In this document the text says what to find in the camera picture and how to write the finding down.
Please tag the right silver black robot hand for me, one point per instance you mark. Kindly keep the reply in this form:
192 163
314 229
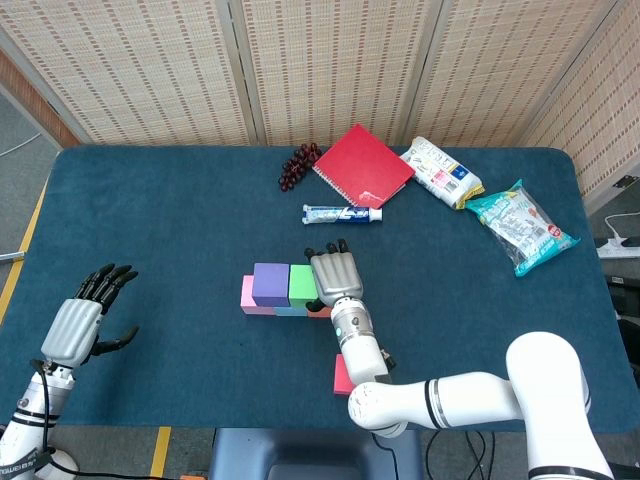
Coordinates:
335 275

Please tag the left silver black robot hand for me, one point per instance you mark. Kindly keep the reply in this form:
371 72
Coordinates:
72 330

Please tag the green foam cube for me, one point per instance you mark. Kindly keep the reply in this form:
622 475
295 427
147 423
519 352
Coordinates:
301 282

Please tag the orange foam cube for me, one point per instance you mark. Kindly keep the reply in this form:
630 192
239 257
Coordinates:
320 314

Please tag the light blue foam cube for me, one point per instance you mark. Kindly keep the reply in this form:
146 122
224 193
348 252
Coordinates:
290 311

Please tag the purple foam cube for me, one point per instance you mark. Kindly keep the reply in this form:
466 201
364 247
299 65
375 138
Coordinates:
270 285

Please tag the pink foam cube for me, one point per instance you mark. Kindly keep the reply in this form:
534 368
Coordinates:
246 295

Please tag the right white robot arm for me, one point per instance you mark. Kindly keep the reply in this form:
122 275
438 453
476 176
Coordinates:
465 400

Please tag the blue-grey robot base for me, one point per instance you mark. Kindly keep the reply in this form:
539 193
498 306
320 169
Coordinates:
300 455

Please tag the blue white toothpaste tube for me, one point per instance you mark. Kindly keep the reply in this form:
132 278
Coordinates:
340 215

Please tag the silver metal rod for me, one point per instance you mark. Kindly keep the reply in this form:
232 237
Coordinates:
12 257

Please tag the red foam cube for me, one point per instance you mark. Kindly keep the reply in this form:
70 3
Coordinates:
342 375

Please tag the red spiral notebook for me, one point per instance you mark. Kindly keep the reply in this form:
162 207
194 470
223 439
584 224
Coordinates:
362 165

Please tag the dark red grape bunch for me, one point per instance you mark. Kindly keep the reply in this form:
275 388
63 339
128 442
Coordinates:
297 167

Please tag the teal felt table cloth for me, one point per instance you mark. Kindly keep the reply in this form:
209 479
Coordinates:
150 225

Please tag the white yellow-edged snack bag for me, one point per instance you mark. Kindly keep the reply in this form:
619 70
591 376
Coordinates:
440 172

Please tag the teal clear snack bag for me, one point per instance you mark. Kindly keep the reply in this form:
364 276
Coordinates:
525 225

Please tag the woven bamboo folding screen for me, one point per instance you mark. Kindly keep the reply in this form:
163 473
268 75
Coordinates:
325 65

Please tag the white power strip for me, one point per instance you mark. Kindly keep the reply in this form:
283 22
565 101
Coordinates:
615 250

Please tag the black equipment case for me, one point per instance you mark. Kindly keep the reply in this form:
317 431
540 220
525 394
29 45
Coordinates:
625 297

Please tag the black screen hinge bracket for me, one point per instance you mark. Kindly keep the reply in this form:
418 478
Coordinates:
625 182

